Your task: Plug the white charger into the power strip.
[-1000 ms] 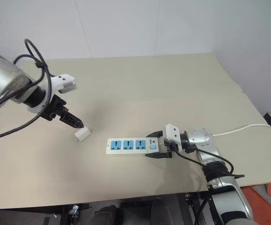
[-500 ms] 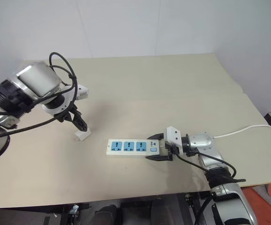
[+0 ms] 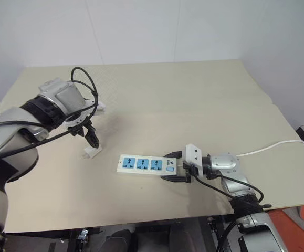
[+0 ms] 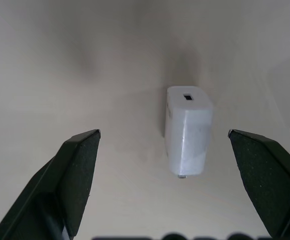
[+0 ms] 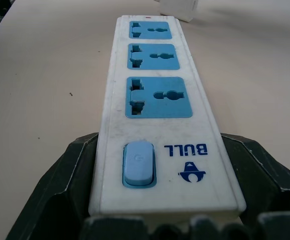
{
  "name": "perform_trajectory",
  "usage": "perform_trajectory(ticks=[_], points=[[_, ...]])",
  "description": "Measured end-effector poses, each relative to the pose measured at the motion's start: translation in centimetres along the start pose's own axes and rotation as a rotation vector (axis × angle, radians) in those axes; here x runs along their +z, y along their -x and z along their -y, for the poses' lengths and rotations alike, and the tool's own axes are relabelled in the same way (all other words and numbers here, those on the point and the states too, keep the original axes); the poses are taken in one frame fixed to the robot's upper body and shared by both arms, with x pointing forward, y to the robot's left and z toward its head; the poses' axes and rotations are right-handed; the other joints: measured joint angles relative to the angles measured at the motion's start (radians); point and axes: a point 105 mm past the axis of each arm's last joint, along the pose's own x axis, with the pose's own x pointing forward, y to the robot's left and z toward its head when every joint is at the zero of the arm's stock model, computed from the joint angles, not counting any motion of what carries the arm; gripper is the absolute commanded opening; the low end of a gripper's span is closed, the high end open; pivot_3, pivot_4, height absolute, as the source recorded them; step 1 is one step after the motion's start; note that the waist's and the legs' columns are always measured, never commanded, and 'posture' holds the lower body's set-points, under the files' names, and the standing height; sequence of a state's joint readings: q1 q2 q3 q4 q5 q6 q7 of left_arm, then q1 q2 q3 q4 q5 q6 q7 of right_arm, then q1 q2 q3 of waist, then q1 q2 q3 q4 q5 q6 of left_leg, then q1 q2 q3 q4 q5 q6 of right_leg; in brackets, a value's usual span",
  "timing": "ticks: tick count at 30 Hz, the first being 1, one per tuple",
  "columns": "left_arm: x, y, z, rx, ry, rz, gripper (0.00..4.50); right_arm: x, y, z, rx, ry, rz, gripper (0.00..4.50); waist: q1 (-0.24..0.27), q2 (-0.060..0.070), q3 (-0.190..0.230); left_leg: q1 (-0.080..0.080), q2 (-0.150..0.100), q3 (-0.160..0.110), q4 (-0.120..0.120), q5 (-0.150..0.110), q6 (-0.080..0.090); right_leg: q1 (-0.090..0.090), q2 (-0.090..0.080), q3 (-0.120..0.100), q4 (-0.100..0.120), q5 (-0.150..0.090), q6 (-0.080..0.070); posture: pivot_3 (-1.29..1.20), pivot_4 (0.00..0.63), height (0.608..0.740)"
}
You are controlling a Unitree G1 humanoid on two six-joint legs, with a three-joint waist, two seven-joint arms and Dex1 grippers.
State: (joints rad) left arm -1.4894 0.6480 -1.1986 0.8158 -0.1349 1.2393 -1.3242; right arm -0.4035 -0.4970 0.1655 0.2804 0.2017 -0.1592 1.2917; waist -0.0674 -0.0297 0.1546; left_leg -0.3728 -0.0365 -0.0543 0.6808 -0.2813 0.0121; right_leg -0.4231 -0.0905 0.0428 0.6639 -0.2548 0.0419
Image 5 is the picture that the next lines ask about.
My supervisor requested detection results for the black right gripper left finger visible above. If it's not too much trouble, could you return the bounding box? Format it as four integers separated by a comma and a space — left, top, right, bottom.
5, 132, 100, 240

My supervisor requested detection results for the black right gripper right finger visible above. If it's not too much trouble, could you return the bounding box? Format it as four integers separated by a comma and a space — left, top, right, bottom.
219, 132, 290, 240

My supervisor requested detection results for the white blue power strip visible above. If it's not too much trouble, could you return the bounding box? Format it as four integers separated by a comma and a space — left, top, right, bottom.
87, 14, 247, 221

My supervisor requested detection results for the white charger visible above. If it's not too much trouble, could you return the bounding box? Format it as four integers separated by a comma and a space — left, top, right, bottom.
155, 0, 198, 23

